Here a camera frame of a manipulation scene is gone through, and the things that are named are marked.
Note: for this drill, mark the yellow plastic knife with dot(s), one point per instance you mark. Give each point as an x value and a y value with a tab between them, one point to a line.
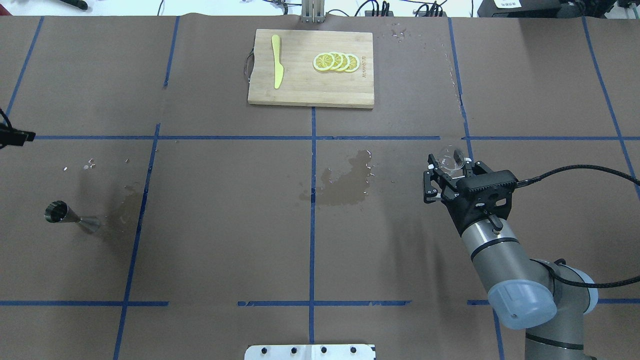
279	70

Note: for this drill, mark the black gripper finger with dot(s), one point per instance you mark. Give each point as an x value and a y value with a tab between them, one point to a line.
437	184
477	171

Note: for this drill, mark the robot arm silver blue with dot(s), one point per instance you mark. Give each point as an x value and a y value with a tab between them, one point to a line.
548	300

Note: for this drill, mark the clear glass shaker cup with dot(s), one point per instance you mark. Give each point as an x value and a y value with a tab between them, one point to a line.
451	159

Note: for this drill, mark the bamboo cutting board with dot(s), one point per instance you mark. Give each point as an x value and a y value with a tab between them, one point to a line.
302	84

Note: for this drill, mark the black folded umbrella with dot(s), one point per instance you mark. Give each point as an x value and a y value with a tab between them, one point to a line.
79	4

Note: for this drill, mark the black box on desk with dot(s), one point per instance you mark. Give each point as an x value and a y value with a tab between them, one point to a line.
519	8

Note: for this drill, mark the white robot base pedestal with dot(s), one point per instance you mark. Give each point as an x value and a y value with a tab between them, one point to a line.
356	351

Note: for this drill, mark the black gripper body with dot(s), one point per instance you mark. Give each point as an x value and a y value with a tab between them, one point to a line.
452	202

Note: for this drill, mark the lemon slice nearest knife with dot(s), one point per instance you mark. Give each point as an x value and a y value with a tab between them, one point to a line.
323	61

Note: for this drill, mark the aluminium frame post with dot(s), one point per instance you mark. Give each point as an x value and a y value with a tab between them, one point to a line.
313	11

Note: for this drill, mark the steel jigger measuring cup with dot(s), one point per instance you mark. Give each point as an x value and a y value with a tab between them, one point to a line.
59	212

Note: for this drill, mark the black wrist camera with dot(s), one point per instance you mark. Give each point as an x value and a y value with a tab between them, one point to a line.
10	136

